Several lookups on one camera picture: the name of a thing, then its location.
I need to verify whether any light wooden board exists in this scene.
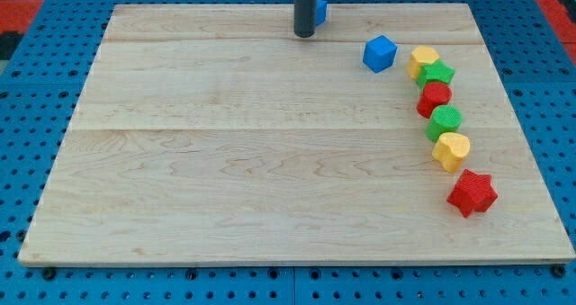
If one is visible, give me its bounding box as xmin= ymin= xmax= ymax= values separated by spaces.
xmin=18 ymin=4 xmax=575 ymax=267

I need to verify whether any blue cube block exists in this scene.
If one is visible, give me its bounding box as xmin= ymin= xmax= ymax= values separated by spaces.
xmin=363 ymin=35 xmax=398 ymax=73

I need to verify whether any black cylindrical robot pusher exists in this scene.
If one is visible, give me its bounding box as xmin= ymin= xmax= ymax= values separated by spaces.
xmin=293 ymin=0 xmax=316 ymax=38

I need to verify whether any red cylinder block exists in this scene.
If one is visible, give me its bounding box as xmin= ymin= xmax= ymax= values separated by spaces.
xmin=417 ymin=81 xmax=452 ymax=118

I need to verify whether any green cylinder block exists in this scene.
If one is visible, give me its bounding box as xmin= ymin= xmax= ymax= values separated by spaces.
xmin=425 ymin=105 xmax=463 ymax=142

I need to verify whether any yellow hexagon block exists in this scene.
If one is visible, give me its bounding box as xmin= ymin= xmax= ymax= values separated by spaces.
xmin=406 ymin=46 xmax=440 ymax=80

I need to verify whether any yellow heart block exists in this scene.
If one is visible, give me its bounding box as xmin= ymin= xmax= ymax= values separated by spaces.
xmin=432 ymin=132 xmax=471 ymax=173

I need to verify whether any green star block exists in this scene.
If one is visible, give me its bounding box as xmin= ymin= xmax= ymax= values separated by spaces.
xmin=416 ymin=59 xmax=455 ymax=89

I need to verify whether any red star block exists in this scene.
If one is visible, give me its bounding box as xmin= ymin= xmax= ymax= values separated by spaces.
xmin=446 ymin=169 xmax=499 ymax=218

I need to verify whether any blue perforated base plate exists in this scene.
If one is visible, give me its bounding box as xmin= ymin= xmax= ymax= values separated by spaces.
xmin=1 ymin=0 xmax=575 ymax=304

